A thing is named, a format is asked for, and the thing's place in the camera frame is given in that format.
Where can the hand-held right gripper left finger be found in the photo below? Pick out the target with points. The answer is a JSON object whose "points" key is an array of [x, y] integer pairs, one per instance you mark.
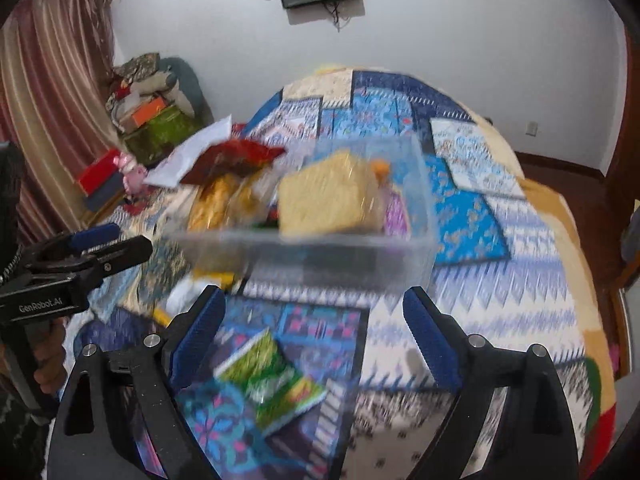
{"points": [[195, 340]]}

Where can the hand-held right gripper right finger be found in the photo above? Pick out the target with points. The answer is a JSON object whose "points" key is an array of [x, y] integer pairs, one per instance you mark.
{"points": [[432, 340]]}

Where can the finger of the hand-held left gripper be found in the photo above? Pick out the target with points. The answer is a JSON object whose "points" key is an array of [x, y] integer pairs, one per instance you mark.
{"points": [[125, 252], [95, 237]]}

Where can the green snack packet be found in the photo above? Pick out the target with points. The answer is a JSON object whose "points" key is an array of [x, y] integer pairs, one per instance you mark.
{"points": [[272, 380]]}

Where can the yellow bread packet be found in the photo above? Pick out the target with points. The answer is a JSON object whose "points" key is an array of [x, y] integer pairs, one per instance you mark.
{"points": [[215, 205]]}

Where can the clear plastic container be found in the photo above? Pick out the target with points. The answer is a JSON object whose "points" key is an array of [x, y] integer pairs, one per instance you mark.
{"points": [[325, 260]]}

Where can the purple snack packet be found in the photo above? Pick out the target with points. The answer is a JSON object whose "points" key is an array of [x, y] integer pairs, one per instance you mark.
{"points": [[396, 210]]}

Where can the red snack packet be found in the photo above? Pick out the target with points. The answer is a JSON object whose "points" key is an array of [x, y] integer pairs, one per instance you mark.
{"points": [[230, 157]]}

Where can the orange cracker packet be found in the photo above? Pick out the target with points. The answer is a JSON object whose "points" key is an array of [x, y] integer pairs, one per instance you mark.
{"points": [[257, 195]]}

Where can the muffin packet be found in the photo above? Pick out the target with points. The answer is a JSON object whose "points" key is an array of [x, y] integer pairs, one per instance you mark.
{"points": [[380, 169]]}

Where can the pale yellow snack packet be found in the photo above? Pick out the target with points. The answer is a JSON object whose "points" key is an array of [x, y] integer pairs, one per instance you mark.
{"points": [[327, 195]]}

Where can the person's left hand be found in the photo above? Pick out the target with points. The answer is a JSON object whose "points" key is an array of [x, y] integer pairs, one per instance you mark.
{"points": [[50, 360]]}

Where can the grey box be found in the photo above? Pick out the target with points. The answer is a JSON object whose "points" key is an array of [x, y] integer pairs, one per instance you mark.
{"points": [[102, 197]]}

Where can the patchwork printed blanket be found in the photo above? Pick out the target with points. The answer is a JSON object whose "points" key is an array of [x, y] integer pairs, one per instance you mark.
{"points": [[390, 320]]}

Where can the red box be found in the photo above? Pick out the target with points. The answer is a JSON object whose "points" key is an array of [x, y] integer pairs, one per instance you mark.
{"points": [[100, 172]]}

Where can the pink toy figure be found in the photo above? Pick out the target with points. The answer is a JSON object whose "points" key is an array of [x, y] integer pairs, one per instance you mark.
{"points": [[132, 175]]}

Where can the white plastic bag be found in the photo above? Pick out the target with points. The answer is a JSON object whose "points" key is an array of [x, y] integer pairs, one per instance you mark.
{"points": [[192, 152]]}

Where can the orange box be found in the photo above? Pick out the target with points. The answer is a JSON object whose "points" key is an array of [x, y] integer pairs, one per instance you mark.
{"points": [[149, 111]]}

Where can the striped brown curtain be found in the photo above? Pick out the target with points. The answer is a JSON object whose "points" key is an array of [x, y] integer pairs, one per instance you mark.
{"points": [[50, 100]]}

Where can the patterned cushion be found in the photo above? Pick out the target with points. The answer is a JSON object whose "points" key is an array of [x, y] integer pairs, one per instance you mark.
{"points": [[137, 67]]}

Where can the teal plush cushion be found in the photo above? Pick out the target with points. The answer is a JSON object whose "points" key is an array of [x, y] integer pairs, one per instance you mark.
{"points": [[187, 85]]}

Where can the wooden door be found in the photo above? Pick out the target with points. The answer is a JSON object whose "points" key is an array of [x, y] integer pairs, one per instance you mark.
{"points": [[631, 160]]}

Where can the wall socket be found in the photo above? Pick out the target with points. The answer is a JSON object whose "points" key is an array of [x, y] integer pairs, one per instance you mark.
{"points": [[532, 128]]}

